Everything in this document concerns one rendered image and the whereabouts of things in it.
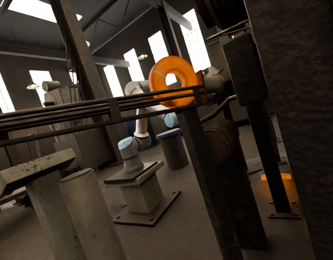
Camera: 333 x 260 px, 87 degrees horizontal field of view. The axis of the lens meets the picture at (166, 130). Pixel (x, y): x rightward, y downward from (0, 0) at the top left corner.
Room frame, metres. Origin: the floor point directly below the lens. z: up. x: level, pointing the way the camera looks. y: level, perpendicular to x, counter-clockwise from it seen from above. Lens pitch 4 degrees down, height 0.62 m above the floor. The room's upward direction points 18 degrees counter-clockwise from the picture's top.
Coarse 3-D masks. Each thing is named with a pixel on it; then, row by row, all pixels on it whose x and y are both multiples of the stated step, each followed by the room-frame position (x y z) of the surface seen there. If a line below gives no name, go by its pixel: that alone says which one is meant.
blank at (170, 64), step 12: (168, 60) 0.53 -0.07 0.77; (180, 60) 0.55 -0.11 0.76; (156, 72) 0.51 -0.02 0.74; (168, 72) 0.53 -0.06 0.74; (180, 72) 0.54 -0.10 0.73; (192, 72) 0.56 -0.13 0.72; (156, 84) 0.51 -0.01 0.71; (192, 84) 0.55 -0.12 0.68; (156, 96) 0.51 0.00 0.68; (192, 96) 0.55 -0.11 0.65
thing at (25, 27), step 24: (0, 0) 8.11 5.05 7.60; (72, 0) 9.35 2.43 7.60; (96, 0) 9.86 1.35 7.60; (120, 0) 10.17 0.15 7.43; (0, 24) 9.36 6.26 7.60; (24, 24) 9.87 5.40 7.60; (48, 24) 10.45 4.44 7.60; (96, 24) 11.27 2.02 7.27; (120, 24) 12.67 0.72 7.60; (96, 48) 11.56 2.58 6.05
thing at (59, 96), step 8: (48, 88) 5.56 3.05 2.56; (56, 88) 5.76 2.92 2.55; (64, 88) 5.44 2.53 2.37; (72, 88) 5.68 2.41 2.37; (80, 88) 5.99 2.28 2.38; (48, 96) 5.51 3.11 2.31; (56, 96) 5.35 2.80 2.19; (64, 96) 5.34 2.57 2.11; (72, 96) 5.57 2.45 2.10; (80, 96) 5.97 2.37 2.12; (48, 104) 5.30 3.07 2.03; (56, 104) 5.41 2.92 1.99; (80, 120) 5.62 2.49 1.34; (56, 128) 5.60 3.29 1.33; (64, 128) 5.10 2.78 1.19; (56, 136) 5.62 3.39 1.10; (64, 136) 5.49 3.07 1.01
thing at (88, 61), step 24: (48, 0) 3.64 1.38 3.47; (144, 0) 6.93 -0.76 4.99; (72, 24) 3.54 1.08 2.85; (168, 24) 7.87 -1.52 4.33; (0, 48) 7.10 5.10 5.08; (24, 48) 7.82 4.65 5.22; (48, 48) 8.70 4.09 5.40; (72, 48) 3.73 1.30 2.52; (96, 72) 3.68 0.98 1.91; (96, 96) 3.51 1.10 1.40; (96, 120) 3.70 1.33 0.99
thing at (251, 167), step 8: (224, 88) 1.27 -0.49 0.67; (232, 88) 1.28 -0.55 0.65; (216, 96) 1.27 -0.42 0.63; (224, 96) 1.27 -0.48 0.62; (208, 104) 1.53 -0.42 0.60; (224, 112) 1.35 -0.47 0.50; (232, 120) 1.35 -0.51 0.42; (240, 144) 1.35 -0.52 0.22; (248, 168) 1.36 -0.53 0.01; (256, 168) 1.32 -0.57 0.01
